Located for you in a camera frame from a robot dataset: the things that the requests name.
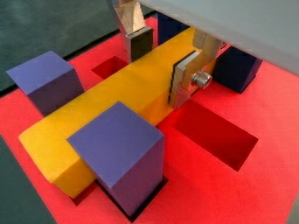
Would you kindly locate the front light purple peg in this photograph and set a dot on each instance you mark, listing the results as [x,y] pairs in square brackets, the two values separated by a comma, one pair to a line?
[122,147]

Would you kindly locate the red slotted board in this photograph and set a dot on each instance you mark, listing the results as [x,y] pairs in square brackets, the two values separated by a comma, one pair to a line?
[222,182]

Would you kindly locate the dark blue peg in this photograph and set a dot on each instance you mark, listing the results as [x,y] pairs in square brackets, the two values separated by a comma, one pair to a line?
[169,28]
[236,69]

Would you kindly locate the left dark blue peg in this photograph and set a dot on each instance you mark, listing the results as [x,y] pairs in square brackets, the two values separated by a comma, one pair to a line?
[169,28]

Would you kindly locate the rear purple peg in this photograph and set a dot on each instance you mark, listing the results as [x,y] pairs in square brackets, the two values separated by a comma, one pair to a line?
[49,80]

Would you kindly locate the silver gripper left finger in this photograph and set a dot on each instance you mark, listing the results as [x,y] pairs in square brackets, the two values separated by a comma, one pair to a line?
[137,33]

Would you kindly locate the long yellow block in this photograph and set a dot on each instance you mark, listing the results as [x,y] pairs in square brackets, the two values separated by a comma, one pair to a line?
[141,85]

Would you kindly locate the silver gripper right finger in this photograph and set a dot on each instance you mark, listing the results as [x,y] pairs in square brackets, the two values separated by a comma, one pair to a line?
[189,74]

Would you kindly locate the right dark blue peg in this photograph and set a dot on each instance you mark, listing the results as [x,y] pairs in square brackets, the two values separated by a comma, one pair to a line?
[236,69]

